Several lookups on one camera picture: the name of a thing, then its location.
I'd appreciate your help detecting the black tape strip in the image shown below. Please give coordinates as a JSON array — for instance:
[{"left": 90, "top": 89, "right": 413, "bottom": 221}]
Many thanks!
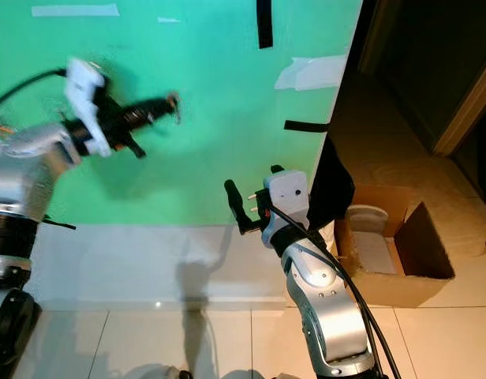
[
  {"left": 283, "top": 119, "right": 329, "bottom": 133},
  {"left": 256, "top": 0, "right": 275, "bottom": 50}
]

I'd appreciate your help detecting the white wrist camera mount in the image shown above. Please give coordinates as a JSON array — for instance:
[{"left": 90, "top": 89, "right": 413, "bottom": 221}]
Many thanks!
[
  {"left": 261, "top": 169, "right": 311, "bottom": 250},
  {"left": 64, "top": 57, "right": 114, "bottom": 159}
]

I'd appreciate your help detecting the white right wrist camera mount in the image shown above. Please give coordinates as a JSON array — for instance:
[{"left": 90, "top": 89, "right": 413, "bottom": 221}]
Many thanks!
[{"left": 261, "top": 169, "right": 311, "bottom": 250}]

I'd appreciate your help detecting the orange clear tape loop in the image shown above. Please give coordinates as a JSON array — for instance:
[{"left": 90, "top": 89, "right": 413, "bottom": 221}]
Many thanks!
[{"left": 0, "top": 117, "right": 17, "bottom": 141}]

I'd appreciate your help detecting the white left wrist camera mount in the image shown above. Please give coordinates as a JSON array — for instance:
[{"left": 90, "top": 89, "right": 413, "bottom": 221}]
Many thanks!
[{"left": 64, "top": 57, "right": 114, "bottom": 159}]

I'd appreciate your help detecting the long white tape strip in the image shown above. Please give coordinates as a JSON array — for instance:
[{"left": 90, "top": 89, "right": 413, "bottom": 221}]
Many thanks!
[{"left": 31, "top": 4, "right": 120, "bottom": 18}]

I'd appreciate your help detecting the open brown cardboard box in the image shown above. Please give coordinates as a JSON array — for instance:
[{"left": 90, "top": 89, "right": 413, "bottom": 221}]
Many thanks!
[{"left": 334, "top": 184, "right": 457, "bottom": 309}]

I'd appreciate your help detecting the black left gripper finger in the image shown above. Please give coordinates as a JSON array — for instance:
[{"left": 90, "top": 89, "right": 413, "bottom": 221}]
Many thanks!
[
  {"left": 133, "top": 107, "right": 176, "bottom": 127},
  {"left": 134, "top": 95, "right": 179, "bottom": 116}
]

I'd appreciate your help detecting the black cloth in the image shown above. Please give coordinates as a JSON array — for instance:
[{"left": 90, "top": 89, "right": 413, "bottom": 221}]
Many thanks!
[{"left": 308, "top": 134, "right": 357, "bottom": 230}]

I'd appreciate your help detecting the wide white tape patch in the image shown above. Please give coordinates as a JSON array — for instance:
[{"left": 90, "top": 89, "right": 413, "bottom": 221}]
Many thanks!
[{"left": 274, "top": 54, "right": 349, "bottom": 92}]

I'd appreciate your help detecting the white round container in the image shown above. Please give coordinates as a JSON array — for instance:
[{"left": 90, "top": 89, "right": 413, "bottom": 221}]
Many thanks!
[{"left": 346, "top": 204, "right": 390, "bottom": 235}]

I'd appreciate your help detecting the brown wooden door frame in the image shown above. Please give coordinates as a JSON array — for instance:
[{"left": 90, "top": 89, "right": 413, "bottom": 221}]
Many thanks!
[{"left": 432, "top": 71, "right": 486, "bottom": 156}]

